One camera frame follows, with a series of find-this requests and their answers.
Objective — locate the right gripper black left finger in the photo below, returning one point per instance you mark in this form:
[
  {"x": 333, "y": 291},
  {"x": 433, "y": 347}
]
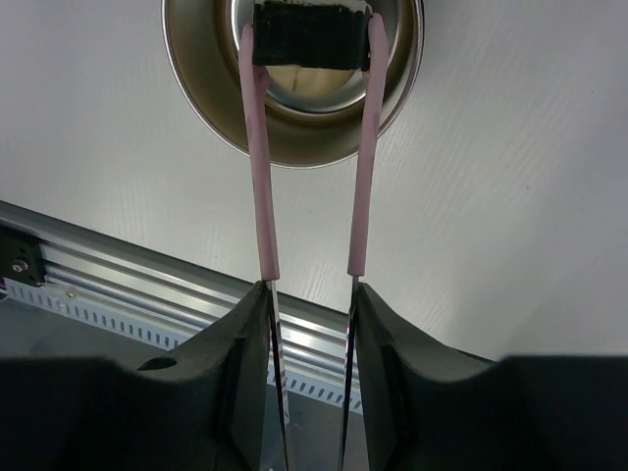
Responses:
[{"x": 199, "y": 406}]

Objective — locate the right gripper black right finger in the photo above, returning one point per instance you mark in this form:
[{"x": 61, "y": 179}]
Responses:
[{"x": 429, "y": 406}]

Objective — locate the pink metal tongs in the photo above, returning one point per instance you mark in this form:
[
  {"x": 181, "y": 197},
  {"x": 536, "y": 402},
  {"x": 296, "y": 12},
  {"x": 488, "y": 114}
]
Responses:
[{"x": 254, "y": 82}]

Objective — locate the round steel lunch box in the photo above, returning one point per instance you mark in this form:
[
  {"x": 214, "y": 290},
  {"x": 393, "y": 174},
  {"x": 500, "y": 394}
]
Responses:
[{"x": 202, "y": 42}]

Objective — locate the black seaweed sushi piece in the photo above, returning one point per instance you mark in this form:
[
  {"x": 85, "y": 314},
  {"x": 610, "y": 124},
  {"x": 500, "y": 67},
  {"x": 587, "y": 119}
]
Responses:
[{"x": 312, "y": 34}]

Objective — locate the round cream steamed bun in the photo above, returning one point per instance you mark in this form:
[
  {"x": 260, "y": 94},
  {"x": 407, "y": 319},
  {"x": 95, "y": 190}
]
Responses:
[{"x": 308, "y": 82}]

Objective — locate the white slotted cable duct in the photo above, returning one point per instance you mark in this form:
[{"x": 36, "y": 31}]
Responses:
[{"x": 314, "y": 364}]

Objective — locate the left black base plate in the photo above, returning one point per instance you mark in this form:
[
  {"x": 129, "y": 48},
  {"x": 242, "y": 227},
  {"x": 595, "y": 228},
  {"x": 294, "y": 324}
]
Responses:
[{"x": 21, "y": 257}]

